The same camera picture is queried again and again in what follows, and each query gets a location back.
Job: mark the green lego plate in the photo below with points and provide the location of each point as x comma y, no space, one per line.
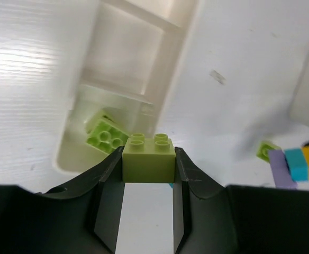
263,149
148,160

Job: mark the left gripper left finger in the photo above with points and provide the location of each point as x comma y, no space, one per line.
81,215

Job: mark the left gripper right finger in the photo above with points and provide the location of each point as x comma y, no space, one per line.
211,218

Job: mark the teal lego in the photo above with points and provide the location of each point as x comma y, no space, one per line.
297,165

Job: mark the small white container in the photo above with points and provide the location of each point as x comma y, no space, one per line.
132,64

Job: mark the clear tape scrap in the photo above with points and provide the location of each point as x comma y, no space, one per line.
218,77

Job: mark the purple lego plate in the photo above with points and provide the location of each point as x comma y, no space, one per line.
280,170

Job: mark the light green lego brick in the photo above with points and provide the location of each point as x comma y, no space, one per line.
104,133

